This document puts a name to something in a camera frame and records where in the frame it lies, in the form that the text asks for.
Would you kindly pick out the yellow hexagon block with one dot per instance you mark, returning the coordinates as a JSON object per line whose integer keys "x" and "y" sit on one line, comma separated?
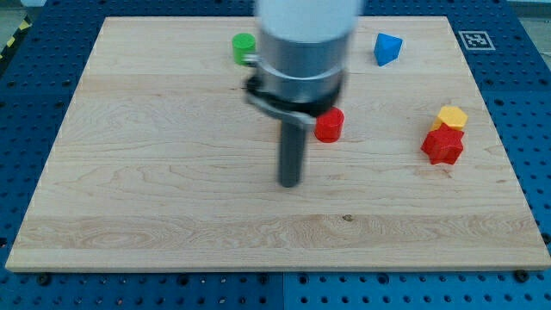
{"x": 452, "y": 116}

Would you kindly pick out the green cylinder block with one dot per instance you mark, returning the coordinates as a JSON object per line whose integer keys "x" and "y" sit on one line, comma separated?
{"x": 242, "y": 44}

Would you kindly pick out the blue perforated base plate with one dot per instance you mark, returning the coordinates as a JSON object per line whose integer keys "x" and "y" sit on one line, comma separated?
{"x": 47, "y": 62}

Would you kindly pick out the red star block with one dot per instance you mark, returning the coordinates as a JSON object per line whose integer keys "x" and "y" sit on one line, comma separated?
{"x": 443, "y": 145}

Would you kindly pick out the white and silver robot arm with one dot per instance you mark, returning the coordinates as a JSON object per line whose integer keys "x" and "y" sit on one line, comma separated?
{"x": 299, "y": 65}

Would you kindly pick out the blue triangular block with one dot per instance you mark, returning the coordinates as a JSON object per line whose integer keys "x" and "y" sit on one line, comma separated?
{"x": 387, "y": 48}

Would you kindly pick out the wooden board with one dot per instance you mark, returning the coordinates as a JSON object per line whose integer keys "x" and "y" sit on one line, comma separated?
{"x": 161, "y": 166}

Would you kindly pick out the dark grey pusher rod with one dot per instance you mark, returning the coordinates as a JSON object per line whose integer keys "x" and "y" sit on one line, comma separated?
{"x": 291, "y": 154}

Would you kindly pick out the white fiducial marker tag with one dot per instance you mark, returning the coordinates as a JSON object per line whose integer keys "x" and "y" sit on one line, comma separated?
{"x": 475, "y": 40}

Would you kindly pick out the red cylinder block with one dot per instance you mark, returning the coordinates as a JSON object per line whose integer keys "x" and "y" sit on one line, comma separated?
{"x": 329, "y": 125}

